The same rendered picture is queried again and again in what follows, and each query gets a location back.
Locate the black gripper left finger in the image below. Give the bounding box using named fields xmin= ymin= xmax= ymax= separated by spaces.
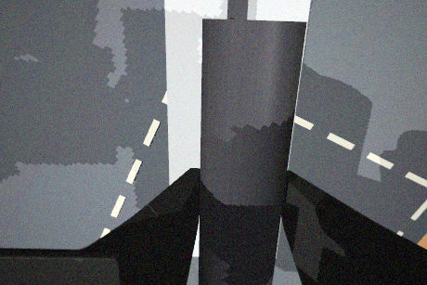
xmin=0 ymin=168 xmax=201 ymax=285

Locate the grey mat with white dashed outline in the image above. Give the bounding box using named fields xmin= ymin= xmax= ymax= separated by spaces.
xmin=0 ymin=0 xmax=427 ymax=250

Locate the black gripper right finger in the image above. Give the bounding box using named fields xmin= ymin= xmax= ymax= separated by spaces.
xmin=281 ymin=171 xmax=427 ymax=285

